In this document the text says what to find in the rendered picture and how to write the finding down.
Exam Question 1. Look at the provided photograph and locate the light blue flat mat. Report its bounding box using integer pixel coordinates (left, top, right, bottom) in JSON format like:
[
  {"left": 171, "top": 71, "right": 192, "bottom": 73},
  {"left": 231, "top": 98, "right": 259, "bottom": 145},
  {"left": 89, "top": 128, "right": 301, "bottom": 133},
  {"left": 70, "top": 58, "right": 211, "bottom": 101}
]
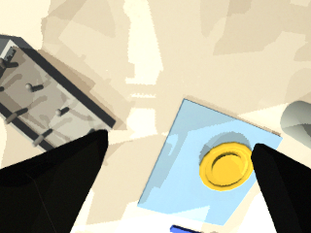
[{"left": 137, "top": 97, "right": 283, "bottom": 226}]

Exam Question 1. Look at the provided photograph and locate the white cylinder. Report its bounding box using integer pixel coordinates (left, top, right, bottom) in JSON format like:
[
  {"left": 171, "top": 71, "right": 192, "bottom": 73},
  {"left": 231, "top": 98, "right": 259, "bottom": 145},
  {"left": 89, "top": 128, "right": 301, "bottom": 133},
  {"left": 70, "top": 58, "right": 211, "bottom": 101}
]
[{"left": 280, "top": 101, "right": 311, "bottom": 150}]

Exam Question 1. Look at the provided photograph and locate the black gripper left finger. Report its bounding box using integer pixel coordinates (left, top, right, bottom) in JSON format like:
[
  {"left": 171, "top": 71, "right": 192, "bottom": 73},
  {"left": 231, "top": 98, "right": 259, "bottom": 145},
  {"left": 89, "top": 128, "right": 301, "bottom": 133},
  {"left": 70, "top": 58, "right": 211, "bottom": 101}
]
[{"left": 0, "top": 129, "right": 109, "bottom": 233}]

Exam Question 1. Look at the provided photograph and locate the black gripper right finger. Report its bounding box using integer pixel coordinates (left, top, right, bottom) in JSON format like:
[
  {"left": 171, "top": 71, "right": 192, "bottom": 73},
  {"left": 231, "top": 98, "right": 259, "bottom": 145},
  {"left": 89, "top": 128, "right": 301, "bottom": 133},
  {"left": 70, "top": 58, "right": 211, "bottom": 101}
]
[{"left": 252, "top": 143, "right": 311, "bottom": 233}]

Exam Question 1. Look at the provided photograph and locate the yellow plate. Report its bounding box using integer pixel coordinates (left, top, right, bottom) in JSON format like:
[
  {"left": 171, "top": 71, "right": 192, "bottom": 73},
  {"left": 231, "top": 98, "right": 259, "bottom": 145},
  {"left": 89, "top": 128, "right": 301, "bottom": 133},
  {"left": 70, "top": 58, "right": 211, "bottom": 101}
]
[{"left": 199, "top": 141, "right": 254, "bottom": 191}]

